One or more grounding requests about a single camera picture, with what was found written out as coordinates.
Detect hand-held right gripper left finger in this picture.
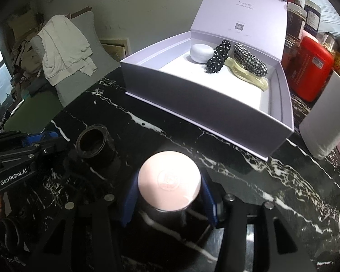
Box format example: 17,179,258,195
23,174,143,272

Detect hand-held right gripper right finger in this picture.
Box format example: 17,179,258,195
200,176,315,272

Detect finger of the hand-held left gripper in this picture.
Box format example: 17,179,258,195
0,130,58,151
0,139,70,165

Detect black jar with pink lid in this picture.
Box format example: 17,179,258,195
137,151,202,227

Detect black plastic cylinder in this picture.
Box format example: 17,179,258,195
75,124,122,170

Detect white hinged-lid gift box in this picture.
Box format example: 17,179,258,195
119,0,295,162

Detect cream plastic hair clip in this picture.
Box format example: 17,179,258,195
225,57,269,90

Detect black polka dot scrunchie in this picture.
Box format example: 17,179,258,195
206,40,232,73

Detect black white gingham scrunchie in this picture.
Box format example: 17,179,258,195
232,42,268,78

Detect white round case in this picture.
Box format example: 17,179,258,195
190,44,214,63

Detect dark green cushion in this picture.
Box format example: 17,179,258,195
3,91,63,134

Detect pile of brown clothes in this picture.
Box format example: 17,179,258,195
10,6,46,97

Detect white cloth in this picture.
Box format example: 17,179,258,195
38,15,98,87

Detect grey chair with white cloth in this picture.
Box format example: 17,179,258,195
31,11,121,108

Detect brown cardboard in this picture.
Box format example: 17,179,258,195
69,6,93,20

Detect red plastic container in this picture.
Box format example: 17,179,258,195
289,35,335,102

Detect dark jar with blue label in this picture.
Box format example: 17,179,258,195
303,0,322,33

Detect white paper sheet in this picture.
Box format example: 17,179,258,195
317,0,340,26

